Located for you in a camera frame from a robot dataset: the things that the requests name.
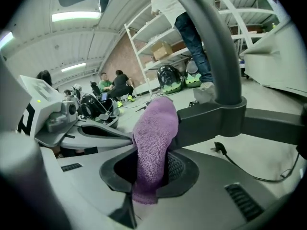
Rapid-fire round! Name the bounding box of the black office chair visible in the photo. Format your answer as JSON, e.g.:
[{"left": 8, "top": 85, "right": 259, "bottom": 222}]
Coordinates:
[{"left": 89, "top": 80, "right": 101, "bottom": 97}]

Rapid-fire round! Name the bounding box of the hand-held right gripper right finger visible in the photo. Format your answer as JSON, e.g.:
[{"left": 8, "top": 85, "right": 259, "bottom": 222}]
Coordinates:
[{"left": 143, "top": 147, "right": 276, "bottom": 230}]

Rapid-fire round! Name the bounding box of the black dome backpack with screen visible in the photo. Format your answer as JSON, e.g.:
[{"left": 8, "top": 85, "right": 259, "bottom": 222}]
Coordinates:
[{"left": 80, "top": 92, "right": 114, "bottom": 120}]

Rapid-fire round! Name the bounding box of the purple cloth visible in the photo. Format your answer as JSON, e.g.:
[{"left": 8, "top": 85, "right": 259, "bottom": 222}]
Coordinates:
[{"left": 131, "top": 96, "right": 179, "bottom": 205}]

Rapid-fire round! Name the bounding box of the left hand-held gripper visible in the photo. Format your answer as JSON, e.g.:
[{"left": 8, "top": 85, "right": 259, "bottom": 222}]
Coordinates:
[{"left": 16, "top": 74, "right": 134, "bottom": 151}]

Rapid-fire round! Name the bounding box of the ceiling light bar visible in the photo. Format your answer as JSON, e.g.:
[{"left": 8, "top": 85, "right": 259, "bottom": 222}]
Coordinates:
[
  {"left": 0, "top": 31, "right": 14, "bottom": 49},
  {"left": 51, "top": 11, "right": 102, "bottom": 23},
  {"left": 60, "top": 62, "right": 87, "bottom": 73}
]

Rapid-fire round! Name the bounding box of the white shelving unit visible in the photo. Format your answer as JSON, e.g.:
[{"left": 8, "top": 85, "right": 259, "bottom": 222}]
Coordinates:
[{"left": 124, "top": 0, "right": 307, "bottom": 98}]

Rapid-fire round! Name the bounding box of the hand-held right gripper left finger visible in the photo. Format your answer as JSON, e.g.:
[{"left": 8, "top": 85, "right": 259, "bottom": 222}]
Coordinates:
[{"left": 55, "top": 145, "right": 139, "bottom": 230}]

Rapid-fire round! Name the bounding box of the cardboard box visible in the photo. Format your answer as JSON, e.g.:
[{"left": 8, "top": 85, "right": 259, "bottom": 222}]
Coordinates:
[{"left": 150, "top": 41, "right": 174, "bottom": 61}]

